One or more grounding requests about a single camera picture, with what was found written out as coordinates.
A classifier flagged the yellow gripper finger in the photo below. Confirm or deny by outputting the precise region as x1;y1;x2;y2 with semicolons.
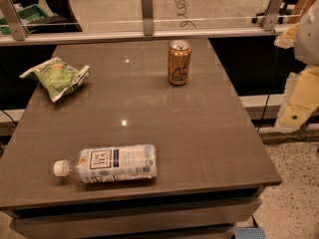
274;24;298;49
275;65;319;129

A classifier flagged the orange soda can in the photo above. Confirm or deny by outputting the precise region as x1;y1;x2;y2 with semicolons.
167;40;191;86

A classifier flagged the green jalapeno chip bag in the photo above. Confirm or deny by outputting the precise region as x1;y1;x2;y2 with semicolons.
20;57;90;103

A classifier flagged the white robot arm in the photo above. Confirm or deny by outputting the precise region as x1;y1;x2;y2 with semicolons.
274;5;319;132

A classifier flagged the blue textured floor pad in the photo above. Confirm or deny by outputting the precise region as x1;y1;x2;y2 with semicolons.
234;227;266;239

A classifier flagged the clear tea bottle white cap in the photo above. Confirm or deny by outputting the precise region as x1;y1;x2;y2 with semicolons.
53;144;158;184

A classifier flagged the green plastic bin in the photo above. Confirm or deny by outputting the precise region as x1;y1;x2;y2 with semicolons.
0;4;49;35

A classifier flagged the clear acrylic barrier panel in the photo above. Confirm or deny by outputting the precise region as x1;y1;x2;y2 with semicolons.
1;0;316;44

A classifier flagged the black hanging power cable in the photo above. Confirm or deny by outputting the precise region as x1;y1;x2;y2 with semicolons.
256;30;279;133

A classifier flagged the right metal bracket post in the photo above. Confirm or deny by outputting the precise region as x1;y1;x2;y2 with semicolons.
261;0;283;31

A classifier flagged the metal bracket post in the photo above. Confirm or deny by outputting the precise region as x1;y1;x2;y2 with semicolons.
141;0;154;36
0;0;28;41
261;0;283;31

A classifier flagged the black coiled cable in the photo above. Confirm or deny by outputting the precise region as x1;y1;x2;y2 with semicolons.
166;0;197;29

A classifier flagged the middle metal bracket post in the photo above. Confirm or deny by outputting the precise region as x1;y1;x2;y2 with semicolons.
141;0;154;36

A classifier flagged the left metal bracket post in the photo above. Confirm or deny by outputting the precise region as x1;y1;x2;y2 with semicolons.
0;0;28;41

